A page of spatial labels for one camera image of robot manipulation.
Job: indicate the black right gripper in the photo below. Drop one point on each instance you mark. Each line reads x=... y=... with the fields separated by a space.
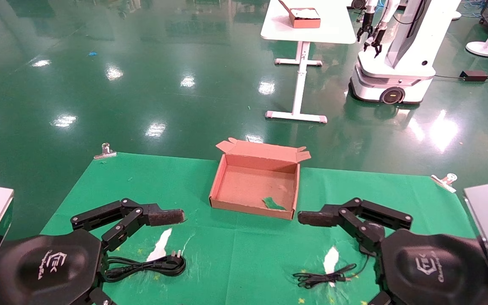
x=430 y=271

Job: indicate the small white round base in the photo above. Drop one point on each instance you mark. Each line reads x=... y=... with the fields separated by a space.
x=456 y=15

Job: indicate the open brown cardboard box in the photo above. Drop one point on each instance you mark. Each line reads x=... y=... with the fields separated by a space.
x=248 y=186

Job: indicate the silver metal binder clip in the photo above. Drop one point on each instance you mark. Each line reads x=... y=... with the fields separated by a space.
x=443 y=182
x=105 y=153

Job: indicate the dark round robot wheel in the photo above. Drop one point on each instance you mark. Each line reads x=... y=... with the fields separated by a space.
x=357 y=3

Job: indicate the small orange cardboard box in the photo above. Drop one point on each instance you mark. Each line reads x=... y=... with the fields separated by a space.
x=305 y=22

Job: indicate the white table with white legs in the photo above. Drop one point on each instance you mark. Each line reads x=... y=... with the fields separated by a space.
x=333 y=29

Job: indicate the black gripper of wheeled robot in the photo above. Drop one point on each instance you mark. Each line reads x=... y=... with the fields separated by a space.
x=364 y=29
x=375 y=40

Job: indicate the green table cloth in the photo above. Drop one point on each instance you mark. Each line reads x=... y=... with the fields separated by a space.
x=235 y=254

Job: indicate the white filling in orange box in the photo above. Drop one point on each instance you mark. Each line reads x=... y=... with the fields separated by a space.
x=305 y=12

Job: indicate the white wheeled robot body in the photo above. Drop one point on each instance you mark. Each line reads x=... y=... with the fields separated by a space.
x=409 y=55

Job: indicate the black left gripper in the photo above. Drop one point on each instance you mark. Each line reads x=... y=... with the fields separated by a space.
x=45 y=267

